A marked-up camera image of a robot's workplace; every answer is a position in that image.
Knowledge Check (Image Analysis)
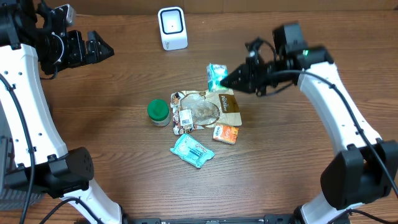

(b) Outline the small teal tissue pack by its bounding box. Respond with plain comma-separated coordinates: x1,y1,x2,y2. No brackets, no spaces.
206,63,228,92

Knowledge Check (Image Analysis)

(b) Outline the orange tissue pack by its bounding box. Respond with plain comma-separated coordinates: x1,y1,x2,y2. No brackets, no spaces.
212,124,239,145

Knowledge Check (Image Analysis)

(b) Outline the beige brown snack pouch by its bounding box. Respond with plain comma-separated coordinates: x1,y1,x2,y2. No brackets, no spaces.
170,89,242,135

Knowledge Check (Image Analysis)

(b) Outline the green lid jar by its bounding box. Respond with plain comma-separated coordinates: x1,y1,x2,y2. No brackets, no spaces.
147,99,171,127

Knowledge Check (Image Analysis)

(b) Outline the teal wet wipes pack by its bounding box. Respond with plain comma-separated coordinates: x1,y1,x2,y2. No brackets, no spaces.
170,134,215,169

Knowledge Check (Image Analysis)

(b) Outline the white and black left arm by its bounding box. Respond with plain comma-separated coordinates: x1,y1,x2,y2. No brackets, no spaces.
1,1,128,223

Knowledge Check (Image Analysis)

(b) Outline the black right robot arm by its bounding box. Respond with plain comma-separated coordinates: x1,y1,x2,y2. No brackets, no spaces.
221,23,397,223

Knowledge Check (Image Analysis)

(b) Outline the white barcode scanner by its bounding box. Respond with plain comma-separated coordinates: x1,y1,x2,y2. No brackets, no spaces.
157,6,188,51

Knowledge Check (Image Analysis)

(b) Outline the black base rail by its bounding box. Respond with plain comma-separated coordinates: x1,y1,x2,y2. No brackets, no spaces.
129,215,300,224

